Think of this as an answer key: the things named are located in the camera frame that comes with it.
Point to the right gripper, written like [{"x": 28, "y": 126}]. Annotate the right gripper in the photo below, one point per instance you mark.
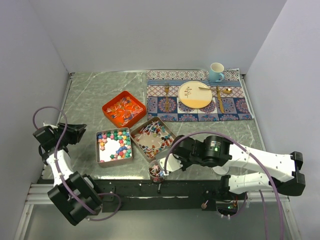
[{"x": 185, "y": 163}]

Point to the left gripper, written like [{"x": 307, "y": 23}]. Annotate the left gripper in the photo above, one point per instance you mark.
[{"x": 70, "y": 129}]

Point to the clear plastic cup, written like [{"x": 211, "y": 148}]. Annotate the clear plastic cup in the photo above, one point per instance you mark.
[{"x": 156, "y": 174}]

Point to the tin of star candies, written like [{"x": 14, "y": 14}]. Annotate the tin of star candies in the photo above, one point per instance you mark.
[{"x": 113, "y": 147}]

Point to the clear round lid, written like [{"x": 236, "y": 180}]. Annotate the clear round lid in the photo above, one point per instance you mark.
[{"x": 221, "y": 170}]

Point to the orange plastic tray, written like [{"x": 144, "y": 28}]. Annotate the orange plastic tray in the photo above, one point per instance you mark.
[{"x": 124, "y": 110}]

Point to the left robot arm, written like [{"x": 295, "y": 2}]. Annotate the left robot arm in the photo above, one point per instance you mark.
[{"x": 75, "y": 195}]

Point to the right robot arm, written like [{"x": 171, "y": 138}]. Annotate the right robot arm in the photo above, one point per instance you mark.
[{"x": 280, "y": 172}]

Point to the fallen dark lollipop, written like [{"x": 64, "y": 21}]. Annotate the fallen dark lollipop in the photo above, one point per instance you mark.
[{"x": 159, "y": 188}]

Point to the cream and orange plate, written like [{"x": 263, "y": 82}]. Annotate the cream and orange plate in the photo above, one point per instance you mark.
[{"x": 192, "y": 97}]

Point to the patterned cloth placemat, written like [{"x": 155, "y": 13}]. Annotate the patterned cloth placemat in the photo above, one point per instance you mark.
[{"x": 235, "y": 104}]

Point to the gold knife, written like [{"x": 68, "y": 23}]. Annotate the gold knife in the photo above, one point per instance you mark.
[{"x": 220, "y": 102}]

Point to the gold fork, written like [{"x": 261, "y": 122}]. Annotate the gold fork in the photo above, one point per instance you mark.
[{"x": 166, "y": 90}]

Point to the gold spoon on mat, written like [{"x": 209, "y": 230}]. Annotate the gold spoon on mat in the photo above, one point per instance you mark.
[{"x": 226, "y": 91}]

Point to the light blue mug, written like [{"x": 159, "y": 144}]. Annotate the light blue mug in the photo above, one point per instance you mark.
[{"x": 216, "y": 72}]

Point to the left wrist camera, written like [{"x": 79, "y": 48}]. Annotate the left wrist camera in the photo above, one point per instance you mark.
[{"x": 52, "y": 126}]

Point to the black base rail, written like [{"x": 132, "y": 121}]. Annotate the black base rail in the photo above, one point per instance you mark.
[{"x": 145, "y": 195}]

